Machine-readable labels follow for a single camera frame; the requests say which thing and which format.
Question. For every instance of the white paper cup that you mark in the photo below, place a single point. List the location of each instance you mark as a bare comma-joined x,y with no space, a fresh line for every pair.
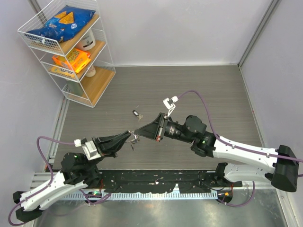
91,72

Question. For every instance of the white slotted cable duct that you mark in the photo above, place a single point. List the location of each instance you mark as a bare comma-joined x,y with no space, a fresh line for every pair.
174,195

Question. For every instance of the blue chips bag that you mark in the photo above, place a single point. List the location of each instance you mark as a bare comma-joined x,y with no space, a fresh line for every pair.
64,25

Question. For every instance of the white wire shelf rack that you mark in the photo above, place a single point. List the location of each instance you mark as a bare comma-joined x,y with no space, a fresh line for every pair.
80,89

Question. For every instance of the bunch of silver keys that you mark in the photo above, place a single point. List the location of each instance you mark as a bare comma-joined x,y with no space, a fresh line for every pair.
134,141

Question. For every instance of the yellow blue snack box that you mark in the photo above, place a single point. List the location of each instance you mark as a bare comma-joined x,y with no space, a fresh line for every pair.
63,71

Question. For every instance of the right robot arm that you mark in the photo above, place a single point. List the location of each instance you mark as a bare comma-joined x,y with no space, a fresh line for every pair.
277,166

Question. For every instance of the orange snack box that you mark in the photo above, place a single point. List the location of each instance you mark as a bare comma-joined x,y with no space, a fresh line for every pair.
75,60

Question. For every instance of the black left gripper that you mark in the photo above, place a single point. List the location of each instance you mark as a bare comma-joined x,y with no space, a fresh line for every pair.
108,145

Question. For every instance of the white jar with label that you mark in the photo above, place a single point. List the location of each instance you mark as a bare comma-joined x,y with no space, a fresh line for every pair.
87,42

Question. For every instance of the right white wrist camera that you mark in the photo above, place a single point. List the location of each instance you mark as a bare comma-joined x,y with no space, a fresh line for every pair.
170,104

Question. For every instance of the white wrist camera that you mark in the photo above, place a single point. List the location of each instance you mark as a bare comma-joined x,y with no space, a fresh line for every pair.
170,104
90,150

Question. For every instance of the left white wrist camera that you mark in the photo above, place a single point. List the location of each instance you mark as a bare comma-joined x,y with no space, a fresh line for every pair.
90,150

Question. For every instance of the aluminium corner frame post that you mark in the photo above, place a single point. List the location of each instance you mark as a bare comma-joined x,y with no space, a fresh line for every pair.
261,26

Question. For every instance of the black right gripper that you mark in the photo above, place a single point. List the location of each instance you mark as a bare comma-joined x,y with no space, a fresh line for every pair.
154,130

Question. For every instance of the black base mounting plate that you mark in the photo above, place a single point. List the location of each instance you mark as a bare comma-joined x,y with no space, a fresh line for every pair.
160,181

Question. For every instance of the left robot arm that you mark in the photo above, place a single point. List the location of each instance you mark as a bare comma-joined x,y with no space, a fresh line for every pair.
78,171

